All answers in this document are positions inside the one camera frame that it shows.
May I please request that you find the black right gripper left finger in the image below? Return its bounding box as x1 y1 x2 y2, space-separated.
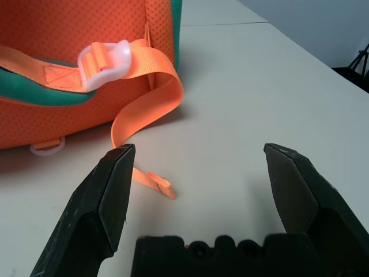
29 143 136 277

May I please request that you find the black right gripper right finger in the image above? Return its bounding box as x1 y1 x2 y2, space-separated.
263 143 369 277

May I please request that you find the orange and teal backpack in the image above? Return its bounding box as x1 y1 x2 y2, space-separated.
0 0 185 200

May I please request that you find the black tripod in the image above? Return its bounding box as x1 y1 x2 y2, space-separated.
347 43 369 78

